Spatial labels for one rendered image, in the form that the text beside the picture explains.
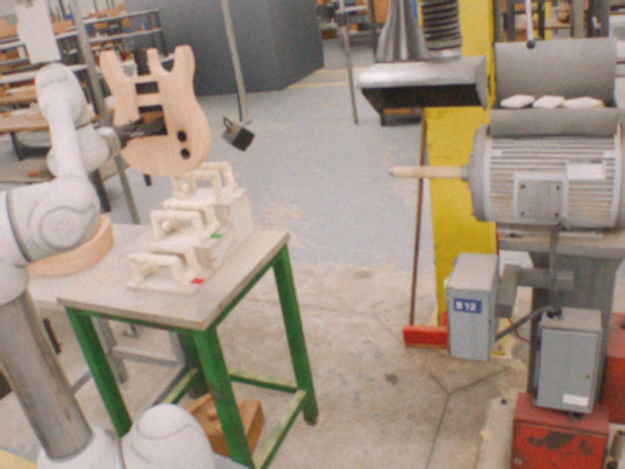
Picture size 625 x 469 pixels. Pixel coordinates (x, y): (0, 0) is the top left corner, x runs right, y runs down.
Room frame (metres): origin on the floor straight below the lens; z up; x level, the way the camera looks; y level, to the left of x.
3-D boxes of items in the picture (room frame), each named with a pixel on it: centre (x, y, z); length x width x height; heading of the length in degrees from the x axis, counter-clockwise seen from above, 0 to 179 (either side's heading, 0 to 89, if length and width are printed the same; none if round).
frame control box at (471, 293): (1.05, -0.42, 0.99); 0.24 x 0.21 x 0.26; 62
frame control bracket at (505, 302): (1.11, -0.45, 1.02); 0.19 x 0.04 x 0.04; 152
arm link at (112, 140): (1.51, 0.54, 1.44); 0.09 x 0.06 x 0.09; 65
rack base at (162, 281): (1.60, 0.49, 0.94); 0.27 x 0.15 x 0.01; 66
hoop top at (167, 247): (1.63, 0.47, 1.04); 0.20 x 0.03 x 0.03; 65
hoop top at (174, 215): (1.70, 0.44, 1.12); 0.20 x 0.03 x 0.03; 65
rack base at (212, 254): (1.74, 0.42, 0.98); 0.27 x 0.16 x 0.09; 66
